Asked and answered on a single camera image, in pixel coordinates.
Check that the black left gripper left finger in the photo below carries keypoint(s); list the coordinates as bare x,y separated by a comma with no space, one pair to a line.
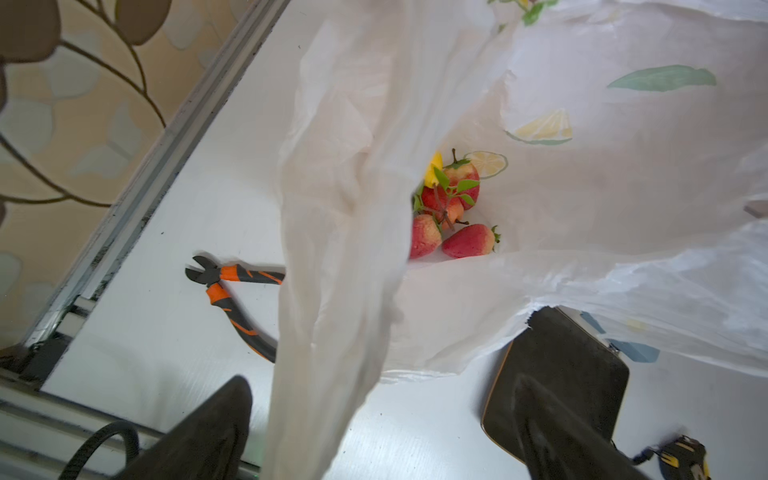
207,444

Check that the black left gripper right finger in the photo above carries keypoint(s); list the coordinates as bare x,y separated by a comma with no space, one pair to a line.
557,444

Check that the fake strawberry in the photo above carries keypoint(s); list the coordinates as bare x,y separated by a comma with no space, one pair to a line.
457,191
426,236
473,240

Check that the fake yellow lemon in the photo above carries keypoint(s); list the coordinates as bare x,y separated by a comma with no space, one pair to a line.
436,164

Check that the white lemon-print plastic bag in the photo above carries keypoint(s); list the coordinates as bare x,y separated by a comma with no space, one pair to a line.
620,145

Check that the black square tray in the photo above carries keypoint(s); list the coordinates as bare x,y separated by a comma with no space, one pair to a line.
562,356

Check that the yellow black tape measure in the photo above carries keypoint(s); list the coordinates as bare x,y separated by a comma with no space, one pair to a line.
682,458

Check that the orange grey pliers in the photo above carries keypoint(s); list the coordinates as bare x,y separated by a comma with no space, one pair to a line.
214,277

